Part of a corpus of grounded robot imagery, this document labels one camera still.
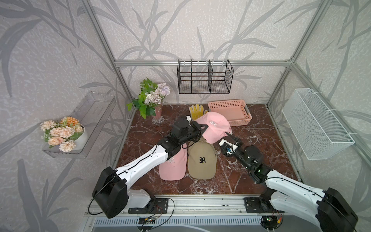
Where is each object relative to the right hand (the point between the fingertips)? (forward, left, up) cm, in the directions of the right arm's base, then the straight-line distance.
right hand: (224, 134), depth 77 cm
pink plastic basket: (+36, -18, -21) cm, 45 cm away
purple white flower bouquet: (+21, +41, +10) cm, 47 cm away
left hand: (+1, +8, +6) cm, 10 cm away
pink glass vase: (+26, +44, -19) cm, 54 cm away
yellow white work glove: (+36, +15, -21) cm, 44 cm away
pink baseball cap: (+3, +4, +3) cm, 5 cm away
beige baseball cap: (-8, +12, -15) cm, 20 cm away
